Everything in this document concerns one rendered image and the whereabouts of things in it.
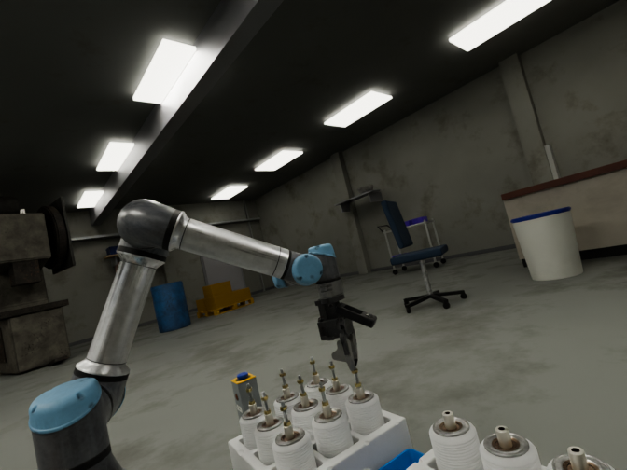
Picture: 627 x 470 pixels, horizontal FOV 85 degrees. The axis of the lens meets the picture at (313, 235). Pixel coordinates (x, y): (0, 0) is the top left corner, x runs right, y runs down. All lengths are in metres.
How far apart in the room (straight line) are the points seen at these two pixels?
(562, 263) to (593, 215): 0.96
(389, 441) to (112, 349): 0.73
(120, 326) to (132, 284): 0.10
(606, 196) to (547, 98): 3.18
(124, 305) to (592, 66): 7.06
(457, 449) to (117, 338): 0.78
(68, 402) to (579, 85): 7.18
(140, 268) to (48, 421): 0.34
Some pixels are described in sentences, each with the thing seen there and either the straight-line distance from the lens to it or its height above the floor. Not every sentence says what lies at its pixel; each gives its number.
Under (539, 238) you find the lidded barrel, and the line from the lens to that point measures 3.65.
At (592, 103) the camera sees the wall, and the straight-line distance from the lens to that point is 7.16.
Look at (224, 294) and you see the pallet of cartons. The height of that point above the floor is 0.38.
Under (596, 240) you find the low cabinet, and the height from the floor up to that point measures 0.19.
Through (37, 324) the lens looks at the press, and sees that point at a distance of 7.17.
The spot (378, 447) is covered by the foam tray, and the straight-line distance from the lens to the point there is 1.06.
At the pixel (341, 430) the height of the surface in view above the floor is 0.23.
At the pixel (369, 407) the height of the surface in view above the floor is 0.24.
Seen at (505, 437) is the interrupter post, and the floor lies 0.27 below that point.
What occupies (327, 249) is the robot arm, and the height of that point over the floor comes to 0.68.
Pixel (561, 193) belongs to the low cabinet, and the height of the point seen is 0.74.
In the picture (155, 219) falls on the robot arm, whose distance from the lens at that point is 0.81.
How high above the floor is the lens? 0.66
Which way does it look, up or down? 4 degrees up
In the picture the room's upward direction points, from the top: 13 degrees counter-clockwise
